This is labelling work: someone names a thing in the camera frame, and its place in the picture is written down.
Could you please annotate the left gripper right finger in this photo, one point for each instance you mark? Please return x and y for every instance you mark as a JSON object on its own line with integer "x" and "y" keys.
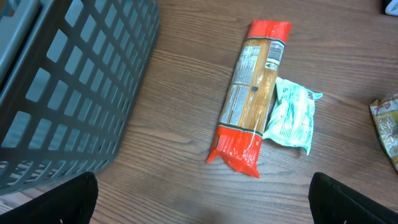
{"x": 334, "y": 202}

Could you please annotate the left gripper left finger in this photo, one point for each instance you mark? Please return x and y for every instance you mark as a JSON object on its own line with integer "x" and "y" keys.
{"x": 71, "y": 202}

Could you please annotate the teal snack packet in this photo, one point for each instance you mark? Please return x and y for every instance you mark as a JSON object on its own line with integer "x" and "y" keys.
{"x": 292, "y": 118}

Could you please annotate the green yellow snack bar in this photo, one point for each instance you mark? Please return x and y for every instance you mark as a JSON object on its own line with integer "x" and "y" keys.
{"x": 384, "y": 113}

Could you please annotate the spaghetti pack with red ends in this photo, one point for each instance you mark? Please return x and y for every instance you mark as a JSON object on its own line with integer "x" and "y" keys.
{"x": 240, "y": 128}

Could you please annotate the white barcode scanner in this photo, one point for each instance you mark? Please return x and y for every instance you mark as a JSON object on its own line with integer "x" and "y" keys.
{"x": 390, "y": 7}

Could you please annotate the grey plastic basket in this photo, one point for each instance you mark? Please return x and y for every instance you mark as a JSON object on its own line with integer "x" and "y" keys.
{"x": 70, "y": 74}

